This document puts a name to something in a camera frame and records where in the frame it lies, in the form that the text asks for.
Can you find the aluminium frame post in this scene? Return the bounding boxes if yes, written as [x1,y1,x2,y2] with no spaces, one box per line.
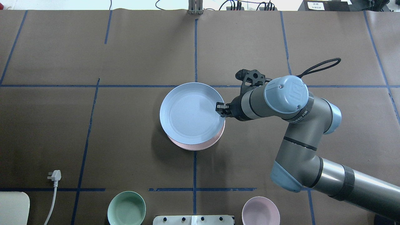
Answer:
[187,0,204,15]

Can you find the pink plate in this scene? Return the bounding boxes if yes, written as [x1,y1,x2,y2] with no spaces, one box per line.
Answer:
[167,122,225,151]

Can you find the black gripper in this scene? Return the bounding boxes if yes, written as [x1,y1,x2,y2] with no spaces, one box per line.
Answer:
[215,96,247,121]

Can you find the pink bowl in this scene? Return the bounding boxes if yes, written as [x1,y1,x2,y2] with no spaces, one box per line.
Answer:
[242,196,281,225]

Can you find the white plug and cable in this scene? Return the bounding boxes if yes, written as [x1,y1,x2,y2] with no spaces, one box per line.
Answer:
[43,170,62,225]

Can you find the white camera post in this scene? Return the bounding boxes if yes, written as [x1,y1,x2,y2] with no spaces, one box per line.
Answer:
[153,215,235,225]

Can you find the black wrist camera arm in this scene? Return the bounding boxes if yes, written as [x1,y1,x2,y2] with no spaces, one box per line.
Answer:
[235,69,272,96]

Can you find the blue plate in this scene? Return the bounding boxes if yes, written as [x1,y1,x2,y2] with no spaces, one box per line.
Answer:
[159,82,225,144]

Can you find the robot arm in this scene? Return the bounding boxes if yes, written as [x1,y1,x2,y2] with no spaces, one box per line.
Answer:
[215,75,400,222]

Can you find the cream toaster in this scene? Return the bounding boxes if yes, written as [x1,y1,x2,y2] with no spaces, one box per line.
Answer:
[0,191,30,225]

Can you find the green bowl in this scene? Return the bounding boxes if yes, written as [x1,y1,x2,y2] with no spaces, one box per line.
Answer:
[107,191,146,225]

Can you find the black box with label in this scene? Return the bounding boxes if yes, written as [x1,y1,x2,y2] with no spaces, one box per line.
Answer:
[298,0,350,12]

